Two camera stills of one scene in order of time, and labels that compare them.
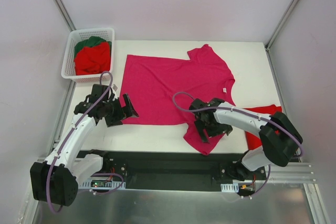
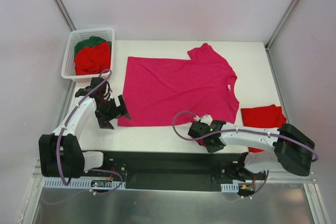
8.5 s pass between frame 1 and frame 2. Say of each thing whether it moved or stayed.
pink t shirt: stayed
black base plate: stayed
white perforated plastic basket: stayed
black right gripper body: moved
